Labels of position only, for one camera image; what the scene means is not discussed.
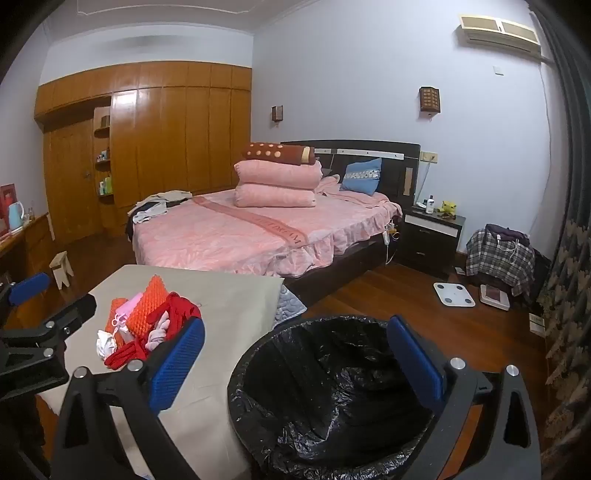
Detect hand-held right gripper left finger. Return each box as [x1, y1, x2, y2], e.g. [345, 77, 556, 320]
[51, 318, 206, 480]

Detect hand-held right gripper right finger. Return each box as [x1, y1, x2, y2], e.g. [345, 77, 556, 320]
[387, 315, 542, 480]

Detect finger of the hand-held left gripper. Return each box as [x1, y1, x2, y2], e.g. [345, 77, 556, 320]
[0, 272, 51, 308]
[0, 294, 98, 361]

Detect small orange foam net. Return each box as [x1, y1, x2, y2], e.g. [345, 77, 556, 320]
[104, 299, 130, 334]

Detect white tissue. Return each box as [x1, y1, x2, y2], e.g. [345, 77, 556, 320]
[96, 330, 123, 358]

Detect pink plastic wrapper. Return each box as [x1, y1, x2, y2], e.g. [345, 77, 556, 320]
[113, 295, 141, 326]

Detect red plastic bag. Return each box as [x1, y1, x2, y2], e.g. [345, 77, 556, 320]
[104, 292, 202, 370]

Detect large orange foam net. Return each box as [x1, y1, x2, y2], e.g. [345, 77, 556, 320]
[121, 275, 169, 344]

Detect trash bin with black bag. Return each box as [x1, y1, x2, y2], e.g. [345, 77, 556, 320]
[227, 315, 499, 480]

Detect small wooden stool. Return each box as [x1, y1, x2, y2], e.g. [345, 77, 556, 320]
[49, 251, 75, 291]

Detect wooden desk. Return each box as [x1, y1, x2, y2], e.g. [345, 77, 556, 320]
[0, 212, 51, 315]

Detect white bathroom scale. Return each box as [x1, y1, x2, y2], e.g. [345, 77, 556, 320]
[433, 281, 476, 308]

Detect scale with dark centre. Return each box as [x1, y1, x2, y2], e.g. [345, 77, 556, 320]
[479, 284, 511, 311]

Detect dark nightstand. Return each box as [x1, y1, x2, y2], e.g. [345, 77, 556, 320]
[398, 205, 467, 280]

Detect plaid cloth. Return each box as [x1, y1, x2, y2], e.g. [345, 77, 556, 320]
[465, 228, 536, 296]

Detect grey quilted mat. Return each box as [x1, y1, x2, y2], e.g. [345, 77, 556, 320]
[273, 282, 308, 329]

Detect pile of clothes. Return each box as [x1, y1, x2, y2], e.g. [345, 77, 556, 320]
[126, 189, 193, 241]

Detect bed with pink cover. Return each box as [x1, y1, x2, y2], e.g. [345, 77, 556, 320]
[127, 140, 422, 291]

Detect dark purple garment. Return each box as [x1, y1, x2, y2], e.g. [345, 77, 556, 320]
[485, 224, 532, 245]

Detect grey patterned curtain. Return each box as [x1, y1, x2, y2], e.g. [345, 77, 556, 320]
[531, 0, 591, 455]

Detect blue cushion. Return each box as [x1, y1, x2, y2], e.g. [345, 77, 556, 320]
[340, 158, 383, 195]

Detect lower pink pillow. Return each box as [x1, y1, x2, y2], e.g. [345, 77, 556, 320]
[235, 184, 318, 208]

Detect wooden wardrobe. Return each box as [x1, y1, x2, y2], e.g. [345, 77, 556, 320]
[34, 61, 253, 245]

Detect brown dotted pillow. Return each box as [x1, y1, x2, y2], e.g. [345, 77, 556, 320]
[243, 142, 319, 166]

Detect white air conditioner pipe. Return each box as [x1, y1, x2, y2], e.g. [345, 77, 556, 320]
[538, 55, 557, 261]

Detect beige air conditioner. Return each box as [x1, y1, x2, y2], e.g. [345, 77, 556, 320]
[458, 14, 542, 58]

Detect red picture frame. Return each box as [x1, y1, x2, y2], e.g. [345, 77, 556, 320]
[0, 183, 19, 236]

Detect white controller with cable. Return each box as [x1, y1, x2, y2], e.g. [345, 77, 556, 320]
[381, 220, 400, 266]

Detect white cable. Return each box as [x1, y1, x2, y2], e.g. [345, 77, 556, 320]
[496, 236, 530, 256]

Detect wooden lattice wall lamp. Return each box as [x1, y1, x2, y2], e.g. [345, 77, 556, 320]
[419, 86, 441, 116]

